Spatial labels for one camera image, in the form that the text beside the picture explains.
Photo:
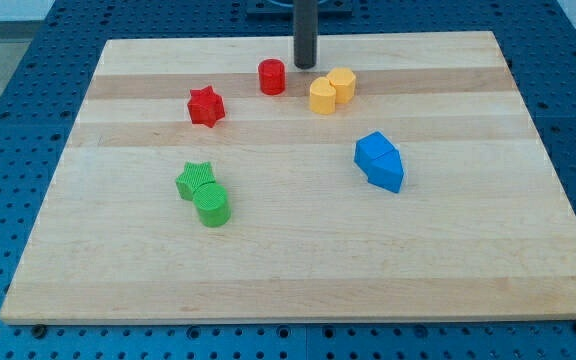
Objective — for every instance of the green star block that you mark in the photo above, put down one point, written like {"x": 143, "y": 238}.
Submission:
{"x": 193, "y": 176}

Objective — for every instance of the blue cube block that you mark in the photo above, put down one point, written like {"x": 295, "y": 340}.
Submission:
{"x": 372, "y": 151}

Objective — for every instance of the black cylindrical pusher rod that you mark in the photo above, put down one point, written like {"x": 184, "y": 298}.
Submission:
{"x": 305, "y": 32}

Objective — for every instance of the red star block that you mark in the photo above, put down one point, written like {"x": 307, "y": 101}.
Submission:
{"x": 205, "y": 107}

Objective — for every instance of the green cylinder block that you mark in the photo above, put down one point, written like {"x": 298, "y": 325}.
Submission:
{"x": 212, "y": 204}

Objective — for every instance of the yellow hexagon block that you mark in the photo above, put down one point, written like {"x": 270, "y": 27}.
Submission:
{"x": 343, "y": 80}

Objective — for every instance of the blue pentagon block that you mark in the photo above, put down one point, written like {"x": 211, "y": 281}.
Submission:
{"x": 387, "y": 171}

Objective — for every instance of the red cylinder block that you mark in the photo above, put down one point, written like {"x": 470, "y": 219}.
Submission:
{"x": 272, "y": 77}

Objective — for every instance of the yellow heart block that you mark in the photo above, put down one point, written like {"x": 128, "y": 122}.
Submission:
{"x": 322, "y": 96}

